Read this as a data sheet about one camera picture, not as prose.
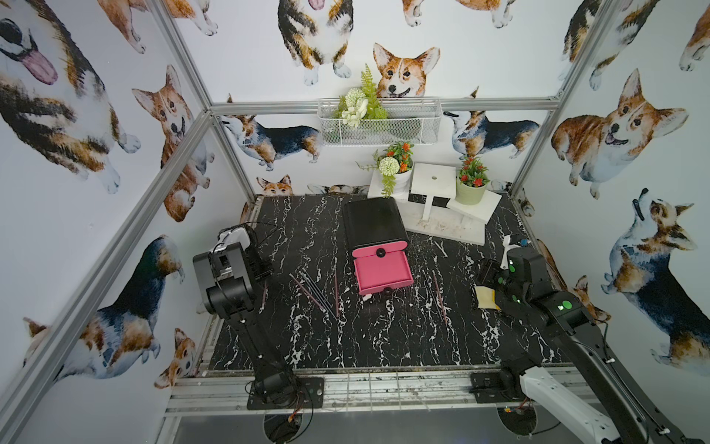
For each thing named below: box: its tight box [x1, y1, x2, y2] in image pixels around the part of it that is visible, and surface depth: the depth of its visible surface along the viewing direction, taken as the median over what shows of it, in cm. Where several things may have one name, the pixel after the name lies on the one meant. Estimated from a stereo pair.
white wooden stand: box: [367, 161, 502, 247], surface depth 101 cm
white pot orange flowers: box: [355, 140, 416, 199], surface depth 90 cm
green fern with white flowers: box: [333, 62, 388, 129], surface depth 82 cm
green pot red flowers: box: [454, 156, 490, 206], surface depth 92 cm
